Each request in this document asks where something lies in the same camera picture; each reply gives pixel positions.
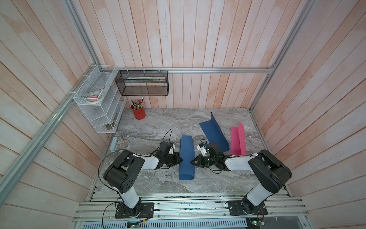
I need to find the tape roll in rack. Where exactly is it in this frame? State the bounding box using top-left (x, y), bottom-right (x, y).
top-left (85, 91), bottom-right (104, 105)

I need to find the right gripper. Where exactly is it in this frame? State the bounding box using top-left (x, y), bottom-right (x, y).
top-left (190, 154), bottom-right (217, 168)

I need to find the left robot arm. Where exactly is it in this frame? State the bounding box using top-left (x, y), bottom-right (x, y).
top-left (104, 141), bottom-right (183, 210)

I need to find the white wire shelf rack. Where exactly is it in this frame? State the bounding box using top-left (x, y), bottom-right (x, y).
top-left (73, 65), bottom-right (126, 134)

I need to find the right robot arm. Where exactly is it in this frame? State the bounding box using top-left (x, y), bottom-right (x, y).
top-left (191, 143), bottom-right (292, 214)

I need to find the pink rectangular paper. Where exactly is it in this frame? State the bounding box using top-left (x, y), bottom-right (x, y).
top-left (230, 122), bottom-right (247, 156)

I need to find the black mesh wall basket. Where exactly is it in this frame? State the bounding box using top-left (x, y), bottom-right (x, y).
top-left (115, 70), bottom-right (169, 96)

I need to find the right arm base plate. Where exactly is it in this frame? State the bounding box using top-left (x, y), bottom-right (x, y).
top-left (226, 200), bottom-right (268, 216)

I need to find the tape roll on table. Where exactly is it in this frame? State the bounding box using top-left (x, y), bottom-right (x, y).
top-left (116, 139), bottom-right (131, 151)

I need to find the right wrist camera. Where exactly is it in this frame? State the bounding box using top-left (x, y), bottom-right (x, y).
top-left (196, 143), bottom-right (208, 156)

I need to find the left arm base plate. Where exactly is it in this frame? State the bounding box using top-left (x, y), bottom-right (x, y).
top-left (115, 202), bottom-right (154, 219)

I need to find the aluminium frame rail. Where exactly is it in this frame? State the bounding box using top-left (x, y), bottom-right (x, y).
top-left (73, 193), bottom-right (309, 222)

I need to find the red pen cup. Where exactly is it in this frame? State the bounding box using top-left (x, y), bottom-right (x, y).
top-left (131, 99), bottom-right (146, 120)

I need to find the blue paper sheet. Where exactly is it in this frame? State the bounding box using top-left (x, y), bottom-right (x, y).
top-left (199, 113), bottom-right (230, 152)
top-left (179, 135), bottom-right (195, 180)

